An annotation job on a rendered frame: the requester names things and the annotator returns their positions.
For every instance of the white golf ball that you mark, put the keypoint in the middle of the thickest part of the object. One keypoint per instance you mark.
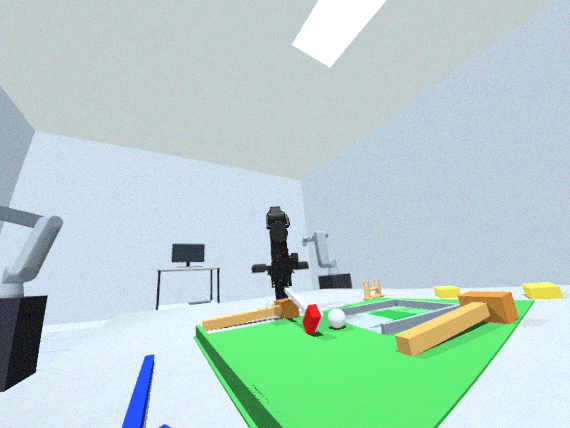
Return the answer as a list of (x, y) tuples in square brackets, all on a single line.
[(336, 318)]

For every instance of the orange wooden mallet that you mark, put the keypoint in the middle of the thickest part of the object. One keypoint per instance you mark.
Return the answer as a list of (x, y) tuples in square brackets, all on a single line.
[(488, 306), (284, 309)]

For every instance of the yellow rectangular block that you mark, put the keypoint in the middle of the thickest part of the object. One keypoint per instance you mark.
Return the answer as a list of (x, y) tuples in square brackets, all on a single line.
[(542, 291), (447, 291)]

